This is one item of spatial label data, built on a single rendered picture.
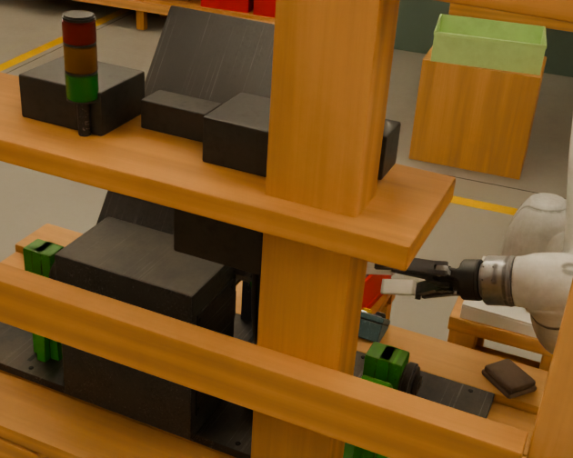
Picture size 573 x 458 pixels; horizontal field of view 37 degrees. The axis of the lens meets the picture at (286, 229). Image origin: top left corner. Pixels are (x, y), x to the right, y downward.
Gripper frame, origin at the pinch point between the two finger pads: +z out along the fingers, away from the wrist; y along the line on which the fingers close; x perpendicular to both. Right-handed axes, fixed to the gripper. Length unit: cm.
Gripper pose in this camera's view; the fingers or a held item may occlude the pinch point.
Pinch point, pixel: (377, 276)
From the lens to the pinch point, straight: 166.3
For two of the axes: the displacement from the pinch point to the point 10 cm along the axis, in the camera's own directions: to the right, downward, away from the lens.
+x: -1.6, 9.4, -3.1
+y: -4.2, -3.5, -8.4
